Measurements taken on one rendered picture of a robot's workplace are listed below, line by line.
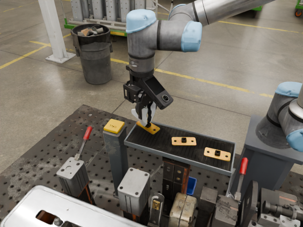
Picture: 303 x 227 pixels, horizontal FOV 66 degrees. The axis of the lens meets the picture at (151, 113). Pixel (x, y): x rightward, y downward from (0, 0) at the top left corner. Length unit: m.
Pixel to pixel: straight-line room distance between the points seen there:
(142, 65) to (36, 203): 0.61
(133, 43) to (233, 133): 2.18
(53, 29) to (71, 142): 2.79
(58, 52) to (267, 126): 3.70
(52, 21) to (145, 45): 3.50
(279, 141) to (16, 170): 1.31
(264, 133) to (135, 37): 0.64
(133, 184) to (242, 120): 2.25
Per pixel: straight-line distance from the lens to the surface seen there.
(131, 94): 0.73
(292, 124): 0.81
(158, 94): 0.67
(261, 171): 1.08
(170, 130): 0.87
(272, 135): 0.98
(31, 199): 0.97
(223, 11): 0.72
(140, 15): 0.61
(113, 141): 0.91
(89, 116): 1.71
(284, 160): 1.02
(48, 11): 4.03
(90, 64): 3.24
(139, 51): 0.63
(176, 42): 0.61
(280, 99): 0.91
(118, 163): 1.02
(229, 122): 2.81
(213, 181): 1.33
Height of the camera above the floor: 1.75
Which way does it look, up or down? 39 degrees down
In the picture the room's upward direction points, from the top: straight up
